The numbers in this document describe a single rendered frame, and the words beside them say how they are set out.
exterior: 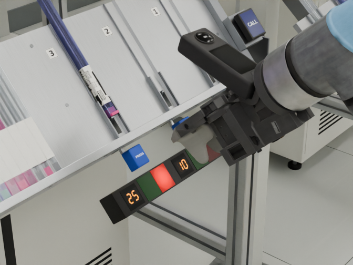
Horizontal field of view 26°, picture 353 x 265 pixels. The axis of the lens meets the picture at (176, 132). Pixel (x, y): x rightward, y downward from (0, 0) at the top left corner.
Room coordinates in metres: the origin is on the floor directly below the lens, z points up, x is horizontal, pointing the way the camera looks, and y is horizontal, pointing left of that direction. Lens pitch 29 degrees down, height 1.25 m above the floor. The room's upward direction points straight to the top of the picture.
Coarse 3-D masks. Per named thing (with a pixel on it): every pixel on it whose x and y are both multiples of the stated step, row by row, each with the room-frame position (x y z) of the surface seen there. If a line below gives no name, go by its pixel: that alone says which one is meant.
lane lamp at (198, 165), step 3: (186, 150) 1.00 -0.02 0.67; (189, 153) 1.00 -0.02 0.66; (189, 156) 1.00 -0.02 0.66; (192, 156) 1.00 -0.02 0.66; (192, 159) 1.00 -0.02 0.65; (192, 162) 0.99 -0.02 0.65; (195, 162) 1.00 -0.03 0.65; (198, 162) 1.00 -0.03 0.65; (207, 162) 1.01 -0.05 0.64; (195, 165) 0.99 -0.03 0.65; (198, 165) 0.99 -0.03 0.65; (201, 165) 1.00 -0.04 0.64; (204, 165) 1.00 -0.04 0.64; (198, 168) 0.99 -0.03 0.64
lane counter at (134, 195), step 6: (132, 186) 0.91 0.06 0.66; (120, 192) 0.89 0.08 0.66; (126, 192) 0.89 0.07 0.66; (132, 192) 0.90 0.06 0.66; (138, 192) 0.90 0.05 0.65; (126, 198) 0.89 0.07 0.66; (132, 198) 0.89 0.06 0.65; (138, 198) 0.90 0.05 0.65; (132, 204) 0.89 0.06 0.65; (138, 204) 0.89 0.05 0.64
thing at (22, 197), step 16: (208, 96) 1.06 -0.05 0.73; (176, 112) 1.01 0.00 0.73; (144, 128) 0.95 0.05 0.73; (112, 144) 0.91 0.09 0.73; (128, 144) 0.97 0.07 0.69; (80, 160) 0.86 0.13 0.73; (96, 160) 0.88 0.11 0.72; (48, 176) 0.82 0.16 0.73; (64, 176) 0.83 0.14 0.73; (32, 192) 0.79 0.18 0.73; (0, 208) 0.76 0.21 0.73
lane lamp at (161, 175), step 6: (156, 168) 0.95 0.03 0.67; (162, 168) 0.96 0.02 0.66; (156, 174) 0.94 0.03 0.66; (162, 174) 0.95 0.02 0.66; (168, 174) 0.95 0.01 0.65; (156, 180) 0.93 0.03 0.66; (162, 180) 0.94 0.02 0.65; (168, 180) 0.95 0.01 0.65; (162, 186) 0.93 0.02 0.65; (168, 186) 0.94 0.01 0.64
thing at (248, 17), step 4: (248, 12) 1.22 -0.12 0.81; (252, 12) 1.22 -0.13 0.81; (244, 16) 1.20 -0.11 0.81; (248, 16) 1.21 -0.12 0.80; (252, 16) 1.21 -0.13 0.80; (244, 20) 1.20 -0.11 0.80; (248, 20) 1.20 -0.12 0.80; (252, 20) 1.21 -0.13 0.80; (256, 20) 1.21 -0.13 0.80; (248, 24) 1.19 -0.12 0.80; (252, 24) 1.20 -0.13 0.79; (256, 24) 1.21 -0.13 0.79; (260, 24) 1.21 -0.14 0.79; (248, 28) 1.19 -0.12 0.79; (252, 28) 1.19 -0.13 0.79; (256, 28) 1.20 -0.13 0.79; (260, 28) 1.20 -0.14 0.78; (252, 32) 1.19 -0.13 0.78; (256, 32) 1.19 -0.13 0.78; (260, 32) 1.20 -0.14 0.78
